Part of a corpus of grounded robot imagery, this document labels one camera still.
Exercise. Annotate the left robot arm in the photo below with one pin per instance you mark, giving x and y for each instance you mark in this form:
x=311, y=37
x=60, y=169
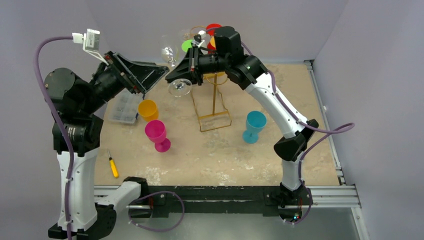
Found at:
x=76, y=140

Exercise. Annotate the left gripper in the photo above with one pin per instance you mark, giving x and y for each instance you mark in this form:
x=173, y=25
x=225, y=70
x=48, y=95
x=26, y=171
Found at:
x=137, y=75

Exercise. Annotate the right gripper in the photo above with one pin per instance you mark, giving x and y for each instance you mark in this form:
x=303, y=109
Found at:
x=195, y=65

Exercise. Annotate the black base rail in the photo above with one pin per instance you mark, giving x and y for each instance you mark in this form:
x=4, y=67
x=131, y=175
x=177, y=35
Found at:
x=268, y=201

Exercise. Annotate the red wine glass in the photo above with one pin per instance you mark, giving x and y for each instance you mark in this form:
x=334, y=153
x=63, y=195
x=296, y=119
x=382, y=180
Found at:
x=211, y=28

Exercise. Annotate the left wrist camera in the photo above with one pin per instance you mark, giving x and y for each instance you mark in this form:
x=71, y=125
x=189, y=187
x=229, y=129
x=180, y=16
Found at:
x=90, y=43

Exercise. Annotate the yellow handled screwdriver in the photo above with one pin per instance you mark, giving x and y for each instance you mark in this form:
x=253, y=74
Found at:
x=112, y=164

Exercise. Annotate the pink wine glass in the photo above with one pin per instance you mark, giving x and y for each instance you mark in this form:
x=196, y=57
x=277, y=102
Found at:
x=156, y=132

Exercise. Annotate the green wine glass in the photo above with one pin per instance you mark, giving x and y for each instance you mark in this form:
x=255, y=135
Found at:
x=187, y=44

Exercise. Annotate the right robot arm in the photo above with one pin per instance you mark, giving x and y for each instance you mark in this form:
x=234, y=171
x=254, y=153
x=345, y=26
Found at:
x=250, y=74

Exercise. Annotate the clear wine glass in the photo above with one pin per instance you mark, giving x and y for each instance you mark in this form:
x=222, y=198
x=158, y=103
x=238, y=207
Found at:
x=170, y=54
x=184, y=35

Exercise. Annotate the gold wire glass rack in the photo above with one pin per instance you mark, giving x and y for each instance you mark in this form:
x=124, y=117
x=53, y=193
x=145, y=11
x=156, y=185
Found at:
x=209, y=106

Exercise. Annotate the clear plastic organizer box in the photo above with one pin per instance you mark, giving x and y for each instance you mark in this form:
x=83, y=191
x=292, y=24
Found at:
x=123, y=108

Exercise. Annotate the blue wine glass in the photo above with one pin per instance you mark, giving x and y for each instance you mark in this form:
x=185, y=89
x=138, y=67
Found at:
x=255, y=122

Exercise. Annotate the orange wine glass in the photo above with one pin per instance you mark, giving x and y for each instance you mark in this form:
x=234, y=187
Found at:
x=211, y=45
x=148, y=110

